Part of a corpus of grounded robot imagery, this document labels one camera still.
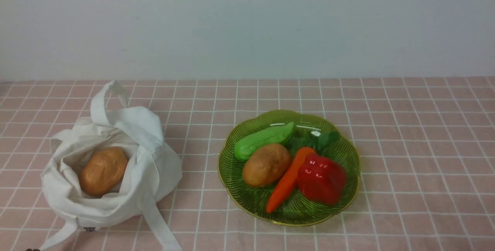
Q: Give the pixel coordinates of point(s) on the green glass plate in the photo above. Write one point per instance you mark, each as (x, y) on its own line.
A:
(296, 210)

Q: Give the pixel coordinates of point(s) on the brown potato on plate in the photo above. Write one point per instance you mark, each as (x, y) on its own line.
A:
(267, 165)

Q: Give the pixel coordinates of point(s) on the pink checkered tablecloth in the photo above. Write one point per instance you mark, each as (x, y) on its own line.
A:
(426, 148)

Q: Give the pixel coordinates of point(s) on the red bell pepper toy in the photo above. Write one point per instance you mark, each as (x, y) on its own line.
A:
(321, 180)

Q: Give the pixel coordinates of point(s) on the white cloth tote bag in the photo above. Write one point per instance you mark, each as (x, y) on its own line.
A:
(152, 171)

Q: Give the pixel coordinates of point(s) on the green cucumber toy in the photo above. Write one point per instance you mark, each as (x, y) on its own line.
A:
(279, 134)

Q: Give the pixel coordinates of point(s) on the brown potato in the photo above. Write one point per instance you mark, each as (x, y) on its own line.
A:
(105, 169)
(267, 165)

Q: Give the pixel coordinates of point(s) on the orange carrot toy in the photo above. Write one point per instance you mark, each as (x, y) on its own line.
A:
(287, 183)

